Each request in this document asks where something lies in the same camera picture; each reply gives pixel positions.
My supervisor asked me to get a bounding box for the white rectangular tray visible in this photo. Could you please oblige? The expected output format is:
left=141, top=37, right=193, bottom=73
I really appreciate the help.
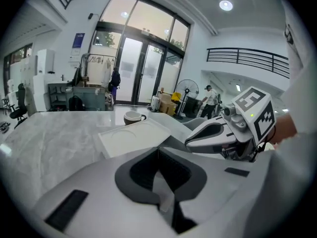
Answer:
left=98, top=118, right=172, bottom=159

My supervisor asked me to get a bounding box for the black floor fan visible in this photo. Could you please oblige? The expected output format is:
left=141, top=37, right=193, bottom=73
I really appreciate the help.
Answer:
left=174, top=79, right=200, bottom=120

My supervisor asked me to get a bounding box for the black office chair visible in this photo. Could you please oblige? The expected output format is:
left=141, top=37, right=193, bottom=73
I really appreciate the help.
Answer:
left=9, top=83, right=28, bottom=129

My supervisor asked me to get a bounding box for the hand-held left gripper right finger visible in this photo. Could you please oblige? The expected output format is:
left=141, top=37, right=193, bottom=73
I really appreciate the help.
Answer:
left=157, top=146, right=273, bottom=235

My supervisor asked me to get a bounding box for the black backpack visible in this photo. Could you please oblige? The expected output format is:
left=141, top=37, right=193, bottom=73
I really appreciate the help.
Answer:
left=68, top=95, right=85, bottom=112

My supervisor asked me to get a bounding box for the black balcony railing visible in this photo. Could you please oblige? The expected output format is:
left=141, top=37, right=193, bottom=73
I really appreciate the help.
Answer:
left=206, top=47, right=290, bottom=79

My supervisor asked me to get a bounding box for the brown and white cup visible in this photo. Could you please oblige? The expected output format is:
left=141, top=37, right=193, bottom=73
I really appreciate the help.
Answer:
left=123, top=111, right=147, bottom=126

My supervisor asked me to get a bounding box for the blue wall poster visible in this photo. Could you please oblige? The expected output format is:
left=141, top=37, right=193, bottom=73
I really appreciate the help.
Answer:
left=72, top=32, right=86, bottom=50

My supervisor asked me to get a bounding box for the round ceiling light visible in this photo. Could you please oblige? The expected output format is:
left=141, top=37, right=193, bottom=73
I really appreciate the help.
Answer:
left=219, top=0, right=234, bottom=11

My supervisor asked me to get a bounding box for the dark blue hanging jacket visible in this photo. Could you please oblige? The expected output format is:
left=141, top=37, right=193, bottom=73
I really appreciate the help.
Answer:
left=108, top=67, right=121, bottom=104

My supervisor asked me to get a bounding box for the white suitcase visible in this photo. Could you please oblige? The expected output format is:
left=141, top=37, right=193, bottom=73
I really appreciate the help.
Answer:
left=151, top=95, right=162, bottom=113

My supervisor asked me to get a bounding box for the person's white shirt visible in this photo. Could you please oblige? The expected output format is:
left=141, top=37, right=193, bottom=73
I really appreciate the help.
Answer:
left=237, top=0, right=317, bottom=236

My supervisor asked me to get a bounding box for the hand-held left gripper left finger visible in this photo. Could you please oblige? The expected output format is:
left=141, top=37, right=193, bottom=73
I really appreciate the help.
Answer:
left=29, top=147, right=175, bottom=238

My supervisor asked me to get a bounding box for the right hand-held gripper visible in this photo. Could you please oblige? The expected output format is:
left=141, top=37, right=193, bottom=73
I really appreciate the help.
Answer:
left=185, top=86, right=276, bottom=162

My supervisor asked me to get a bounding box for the grey cabinet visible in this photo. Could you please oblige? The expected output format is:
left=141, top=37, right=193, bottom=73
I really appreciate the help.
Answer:
left=48, top=81, right=106, bottom=112

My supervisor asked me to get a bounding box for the person's right forearm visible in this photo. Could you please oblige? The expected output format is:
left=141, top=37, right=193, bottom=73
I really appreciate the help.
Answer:
left=271, top=114, right=298, bottom=145

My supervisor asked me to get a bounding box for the glass entrance door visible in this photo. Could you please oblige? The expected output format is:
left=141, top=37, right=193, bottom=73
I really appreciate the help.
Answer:
left=93, top=0, right=192, bottom=106

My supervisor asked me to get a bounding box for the cardboard box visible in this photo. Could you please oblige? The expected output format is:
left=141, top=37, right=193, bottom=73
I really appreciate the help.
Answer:
left=158, top=92, right=178, bottom=117

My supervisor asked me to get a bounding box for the metal clothes rack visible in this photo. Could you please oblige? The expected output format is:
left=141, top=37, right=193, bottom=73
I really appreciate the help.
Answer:
left=81, top=53, right=116, bottom=89

